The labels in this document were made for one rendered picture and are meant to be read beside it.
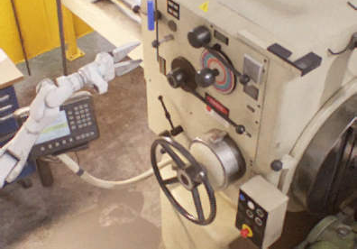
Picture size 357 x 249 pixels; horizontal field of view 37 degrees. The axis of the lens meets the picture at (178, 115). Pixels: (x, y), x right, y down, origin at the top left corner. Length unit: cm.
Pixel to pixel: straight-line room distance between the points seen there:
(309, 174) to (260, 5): 63
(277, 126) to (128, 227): 186
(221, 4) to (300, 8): 26
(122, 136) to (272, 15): 241
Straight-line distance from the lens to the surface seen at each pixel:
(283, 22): 179
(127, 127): 409
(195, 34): 184
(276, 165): 185
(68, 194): 371
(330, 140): 197
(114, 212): 357
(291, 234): 276
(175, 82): 203
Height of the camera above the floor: 284
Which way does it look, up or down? 43 degrees down
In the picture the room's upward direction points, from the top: straight up
